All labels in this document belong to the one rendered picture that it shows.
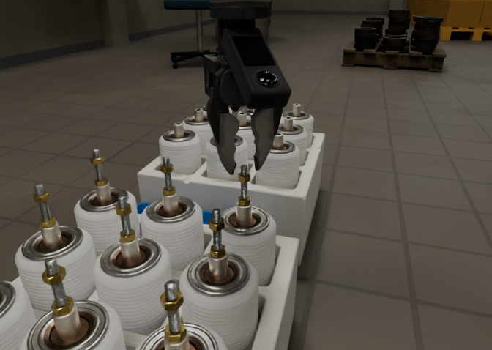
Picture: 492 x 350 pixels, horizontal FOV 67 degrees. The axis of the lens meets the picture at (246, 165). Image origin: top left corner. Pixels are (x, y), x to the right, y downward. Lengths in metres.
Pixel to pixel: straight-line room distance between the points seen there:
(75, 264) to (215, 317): 0.20
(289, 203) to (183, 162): 0.26
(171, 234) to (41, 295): 0.18
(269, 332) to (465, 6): 5.20
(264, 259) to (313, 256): 0.36
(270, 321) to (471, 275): 0.57
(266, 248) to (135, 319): 0.19
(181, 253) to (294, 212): 0.30
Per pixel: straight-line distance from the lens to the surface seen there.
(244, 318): 0.47
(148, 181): 0.89
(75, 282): 0.57
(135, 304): 0.50
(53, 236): 0.56
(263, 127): 0.49
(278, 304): 0.53
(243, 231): 0.53
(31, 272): 0.56
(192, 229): 0.57
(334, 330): 0.76
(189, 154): 0.86
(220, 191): 0.82
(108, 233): 0.63
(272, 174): 0.79
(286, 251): 0.62
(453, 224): 1.14
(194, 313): 0.46
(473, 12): 5.54
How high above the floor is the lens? 0.56
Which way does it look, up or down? 25 degrees down
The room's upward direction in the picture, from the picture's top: straight up
